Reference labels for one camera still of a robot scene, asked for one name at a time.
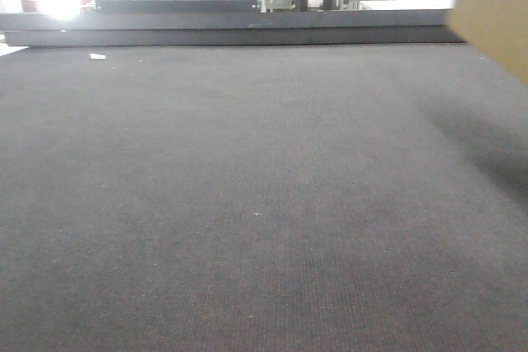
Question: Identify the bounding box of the white work table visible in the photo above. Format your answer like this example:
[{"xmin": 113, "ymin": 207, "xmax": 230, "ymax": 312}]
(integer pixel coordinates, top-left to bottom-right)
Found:
[{"xmin": 337, "ymin": 0, "xmax": 456, "ymax": 11}]

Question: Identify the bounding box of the tan cardboard box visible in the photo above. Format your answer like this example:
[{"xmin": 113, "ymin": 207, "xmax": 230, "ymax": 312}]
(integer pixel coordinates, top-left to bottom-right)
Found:
[{"xmin": 448, "ymin": 0, "xmax": 527, "ymax": 84}]

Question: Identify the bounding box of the grey conveyor end frame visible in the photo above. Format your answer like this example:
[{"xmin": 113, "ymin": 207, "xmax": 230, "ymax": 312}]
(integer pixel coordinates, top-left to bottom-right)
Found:
[{"xmin": 1, "ymin": 10, "xmax": 462, "ymax": 47}]

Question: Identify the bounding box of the dark conveyor belt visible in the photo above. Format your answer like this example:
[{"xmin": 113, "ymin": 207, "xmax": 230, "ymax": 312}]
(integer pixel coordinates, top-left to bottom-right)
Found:
[{"xmin": 1, "ymin": 45, "xmax": 527, "ymax": 351}]

